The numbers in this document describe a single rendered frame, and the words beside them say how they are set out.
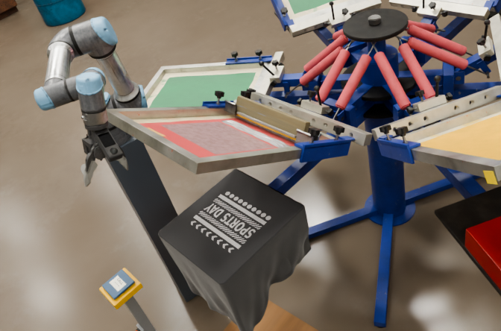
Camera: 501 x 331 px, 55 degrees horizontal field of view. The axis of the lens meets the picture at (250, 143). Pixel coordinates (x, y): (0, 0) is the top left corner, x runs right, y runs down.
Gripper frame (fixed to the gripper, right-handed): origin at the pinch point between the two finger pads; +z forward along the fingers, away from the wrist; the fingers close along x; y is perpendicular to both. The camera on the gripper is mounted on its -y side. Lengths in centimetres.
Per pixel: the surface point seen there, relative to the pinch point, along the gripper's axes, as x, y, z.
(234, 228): -48, -6, 42
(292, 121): -74, -14, -2
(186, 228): -36, 12, 45
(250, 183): -70, 8, 35
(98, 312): -22, 98, 149
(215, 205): -52, 12, 40
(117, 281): -2, 13, 54
